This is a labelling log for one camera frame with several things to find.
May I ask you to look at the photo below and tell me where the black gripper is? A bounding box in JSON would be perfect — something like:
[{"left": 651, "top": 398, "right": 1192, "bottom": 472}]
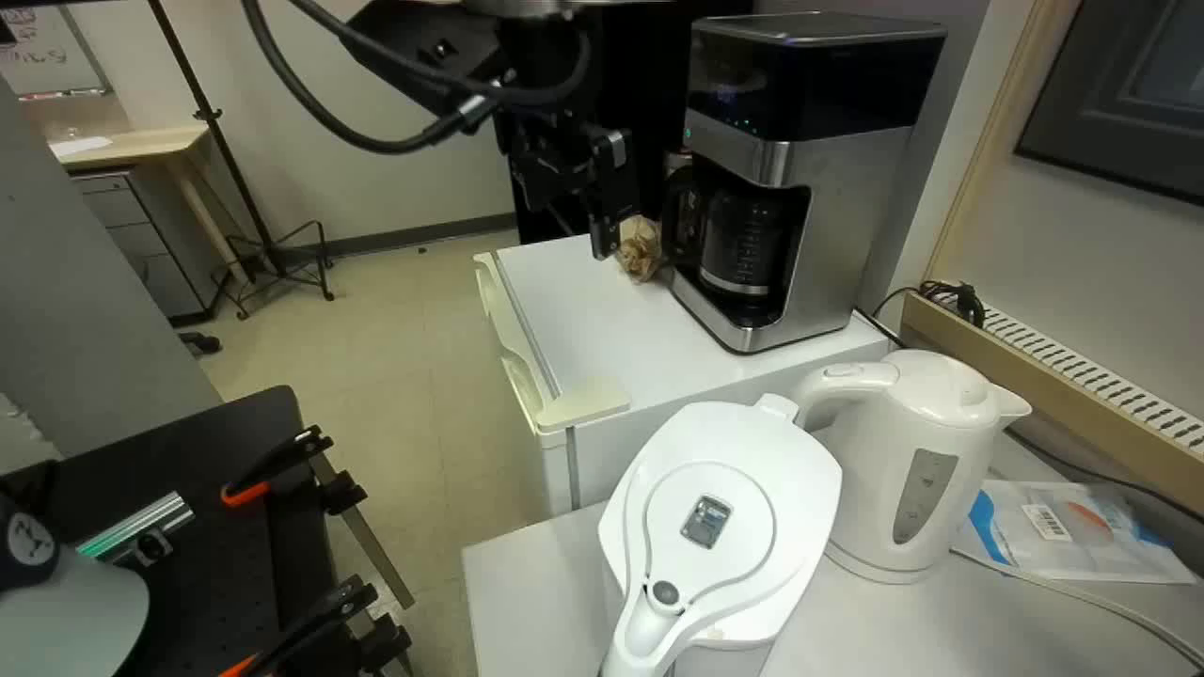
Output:
[{"left": 506, "top": 109, "right": 633, "bottom": 262}]

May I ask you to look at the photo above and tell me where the black and steel coffeemaker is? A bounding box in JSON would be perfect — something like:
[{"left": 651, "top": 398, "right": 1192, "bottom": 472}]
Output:
[{"left": 661, "top": 11, "right": 947, "bottom": 357}]

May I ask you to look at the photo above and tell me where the crumpled brown paper bag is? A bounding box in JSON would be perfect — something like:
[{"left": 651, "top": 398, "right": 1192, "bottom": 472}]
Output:
[{"left": 608, "top": 211, "right": 671, "bottom": 291}]

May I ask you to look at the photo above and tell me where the white mini fridge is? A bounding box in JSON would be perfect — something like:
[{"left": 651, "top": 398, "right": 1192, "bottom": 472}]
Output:
[{"left": 469, "top": 235, "right": 894, "bottom": 518}]

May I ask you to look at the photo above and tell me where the glass coffee carafe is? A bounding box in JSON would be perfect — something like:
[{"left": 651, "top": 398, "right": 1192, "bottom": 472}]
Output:
[{"left": 661, "top": 168, "right": 791, "bottom": 300}]

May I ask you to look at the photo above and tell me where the white water filter pitcher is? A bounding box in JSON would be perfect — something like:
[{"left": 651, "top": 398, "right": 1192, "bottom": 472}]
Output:
[{"left": 593, "top": 390, "right": 846, "bottom": 677}]

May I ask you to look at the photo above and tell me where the black tripod stand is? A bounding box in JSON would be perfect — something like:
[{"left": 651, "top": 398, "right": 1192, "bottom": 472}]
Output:
[{"left": 146, "top": 0, "right": 337, "bottom": 325}]

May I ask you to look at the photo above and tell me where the white electric kettle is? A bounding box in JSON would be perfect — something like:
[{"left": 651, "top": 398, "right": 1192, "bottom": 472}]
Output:
[{"left": 791, "top": 346, "right": 1034, "bottom": 583}]

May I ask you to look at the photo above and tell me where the black clamp with orange tip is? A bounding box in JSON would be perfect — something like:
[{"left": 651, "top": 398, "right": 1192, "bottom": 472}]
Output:
[
  {"left": 215, "top": 572, "right": 415, "bottom": 677},
  {"left": 219, "top": 420, "right": 372, "bottom": 518}
]

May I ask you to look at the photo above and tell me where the grey filing cabinet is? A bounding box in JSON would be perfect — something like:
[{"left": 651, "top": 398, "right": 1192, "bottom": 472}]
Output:
[{"left": 69, "top": 167, "right": 225, "bottom": 329}]

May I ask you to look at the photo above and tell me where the light wooden desk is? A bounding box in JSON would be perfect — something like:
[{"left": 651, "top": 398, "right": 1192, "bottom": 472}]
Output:
[{"left": 44, "top": 117, "right": 258, "bottom": 295}]

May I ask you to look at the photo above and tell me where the wooden radiator ledge with grille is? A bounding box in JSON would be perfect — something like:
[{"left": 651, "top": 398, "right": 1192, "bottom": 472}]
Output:
[{"left": 898, "top": 281, "right": 1204, "bottom": 518}]

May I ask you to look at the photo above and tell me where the black workbench top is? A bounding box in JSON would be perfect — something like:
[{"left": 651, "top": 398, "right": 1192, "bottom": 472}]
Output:
[{"left": 0, "top": 384, "right": 419, "bottom": 677}]

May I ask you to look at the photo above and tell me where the dark framed window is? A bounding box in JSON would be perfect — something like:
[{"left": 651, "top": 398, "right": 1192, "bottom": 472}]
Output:
[{"left": 1013, "top": 0, "right": 1204, "bottom": 206}]

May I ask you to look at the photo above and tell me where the clear plastic bag with papers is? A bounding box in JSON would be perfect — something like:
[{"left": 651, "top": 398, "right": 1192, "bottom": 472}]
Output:
[{"left": 959, "top": 479, "right": 1199, "bottom": 592}]

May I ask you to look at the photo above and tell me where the black cap with white logo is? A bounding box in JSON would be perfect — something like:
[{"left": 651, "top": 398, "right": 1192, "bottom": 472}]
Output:
[{"left": 0, "top": 489, "right": 59, "bottom": 594}]

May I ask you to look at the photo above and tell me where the grey round disc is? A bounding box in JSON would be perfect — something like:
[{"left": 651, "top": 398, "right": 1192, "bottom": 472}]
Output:
[{"left": 0, "top": 549, "right": 153, "bottom": 677}]

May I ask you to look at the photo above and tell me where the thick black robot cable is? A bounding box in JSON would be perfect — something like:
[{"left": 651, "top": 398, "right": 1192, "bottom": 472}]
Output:
[{"left": 235, "top": 0, "right": 593, "bottom": 157}]

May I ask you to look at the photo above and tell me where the black power cable with plug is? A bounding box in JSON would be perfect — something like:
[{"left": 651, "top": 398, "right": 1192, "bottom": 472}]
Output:
[{"left": 868, "top": 280, "right": 988, "bottom": 336}]

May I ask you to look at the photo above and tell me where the wall whiteboard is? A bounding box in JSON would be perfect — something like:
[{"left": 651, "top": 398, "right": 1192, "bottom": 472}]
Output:
[{"left": 0, "top": 4, "right": 111, "bottom": 105}]

